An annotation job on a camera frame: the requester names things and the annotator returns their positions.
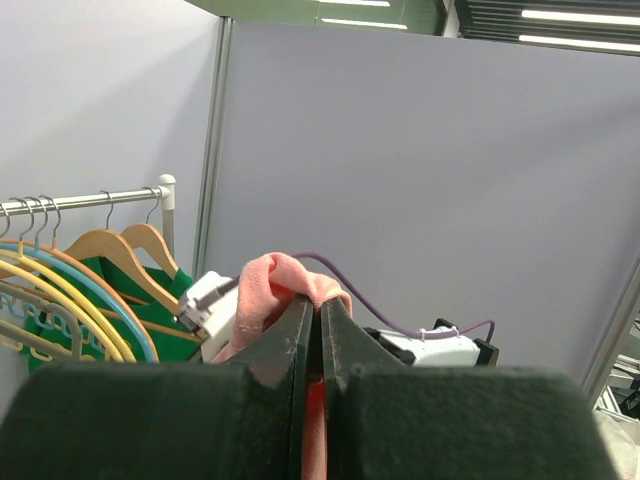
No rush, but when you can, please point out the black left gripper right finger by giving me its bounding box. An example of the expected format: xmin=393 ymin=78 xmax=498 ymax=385
xmin=319 ymin=300 xmax=616 ymax=479

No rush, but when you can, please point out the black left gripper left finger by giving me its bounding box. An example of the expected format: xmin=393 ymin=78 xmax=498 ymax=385
xmin=1 ymin=297 xmax=313 ymax=479

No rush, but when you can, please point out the salmon pink t shirt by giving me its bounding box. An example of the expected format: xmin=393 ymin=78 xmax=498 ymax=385
xmin=214 ymin=252 xmax=352 ymax=479

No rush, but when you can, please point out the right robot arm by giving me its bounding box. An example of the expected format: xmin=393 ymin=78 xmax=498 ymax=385
xmin=364 ymin=318 xmax=499 ymax=367

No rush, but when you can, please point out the green t shirt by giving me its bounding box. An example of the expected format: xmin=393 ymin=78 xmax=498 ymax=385
xmin=20 ymin=257 xmax=196 ymax=372

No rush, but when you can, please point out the yellow hanger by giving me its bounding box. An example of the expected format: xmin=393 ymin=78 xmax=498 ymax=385
xmin=0 ymin=198 xmax=126 ymax=364
xmin=0 ymin=204 xmax=116 ymax=364

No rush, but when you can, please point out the grey plastic hanger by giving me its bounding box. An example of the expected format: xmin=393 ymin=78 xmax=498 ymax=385
xmin=1 ymin=282 xmax=96 ymax=362

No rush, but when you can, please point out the right wooden hanger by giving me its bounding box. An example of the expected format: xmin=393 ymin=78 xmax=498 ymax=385
xmin=121 ymin=187 xmax=179 ymax=279

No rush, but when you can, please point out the wooden hanger with green shirt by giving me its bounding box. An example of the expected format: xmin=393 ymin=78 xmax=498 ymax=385
xmin=14 ymin=190 xmax=201 ymax=344

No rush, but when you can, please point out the blue plastic hanger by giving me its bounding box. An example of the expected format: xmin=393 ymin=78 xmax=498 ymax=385
xmin=0 ymin=197 xmax=146 ymax=364

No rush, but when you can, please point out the metal clothes rack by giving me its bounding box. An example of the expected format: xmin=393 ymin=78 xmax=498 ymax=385
xmin=1 ymin=174 xmax=177 ymax=258

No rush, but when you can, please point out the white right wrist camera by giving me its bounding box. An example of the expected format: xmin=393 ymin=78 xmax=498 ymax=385
xmin=174 ymin=271 xmax=239 ymax=363

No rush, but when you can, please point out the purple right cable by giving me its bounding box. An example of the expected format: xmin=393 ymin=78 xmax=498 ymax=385
xmin=289 ymin=249 xmax=497 ymax=341

